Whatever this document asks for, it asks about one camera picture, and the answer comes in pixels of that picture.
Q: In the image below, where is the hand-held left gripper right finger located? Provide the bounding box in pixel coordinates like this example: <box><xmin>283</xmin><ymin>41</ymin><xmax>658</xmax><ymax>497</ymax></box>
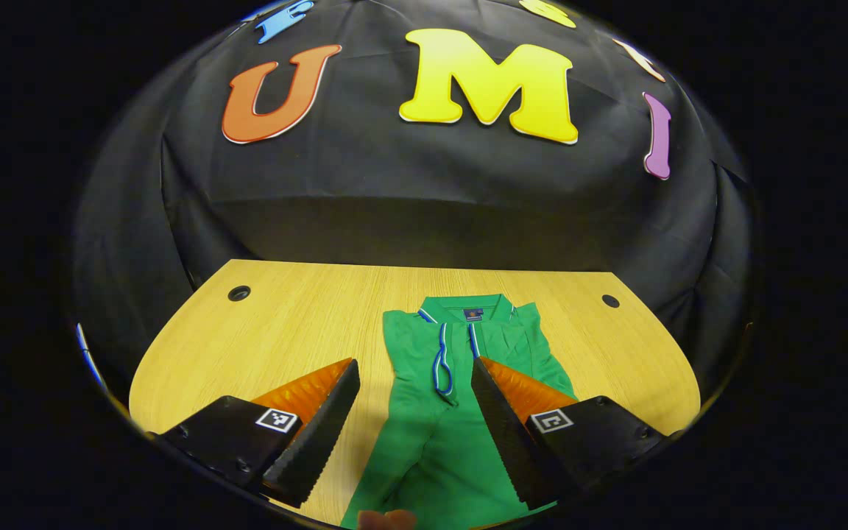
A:
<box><xmin>470</xmin><ymin>356</ymin><xmax>669</xmax><ymax>510</ymax></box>

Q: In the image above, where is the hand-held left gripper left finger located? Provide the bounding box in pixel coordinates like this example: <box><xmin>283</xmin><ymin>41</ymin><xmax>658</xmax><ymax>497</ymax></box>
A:
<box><xmin>158</xmin><ymin>358</ymin><xmax>361</xmax><ymax>510</ymax></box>

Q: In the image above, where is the green T-shirt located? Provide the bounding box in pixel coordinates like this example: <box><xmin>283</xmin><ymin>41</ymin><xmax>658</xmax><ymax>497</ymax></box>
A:
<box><xmin>341</xmin><ymin>293</ymin><xmax>579</xmax><ymax>530</ymax></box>

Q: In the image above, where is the black backdrop cloth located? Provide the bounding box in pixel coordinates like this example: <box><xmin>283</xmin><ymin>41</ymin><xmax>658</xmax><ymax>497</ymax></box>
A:
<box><xmin>71</xmin><ymin>0</ymin><xmax>756</xmax><ymax>413</ymax></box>

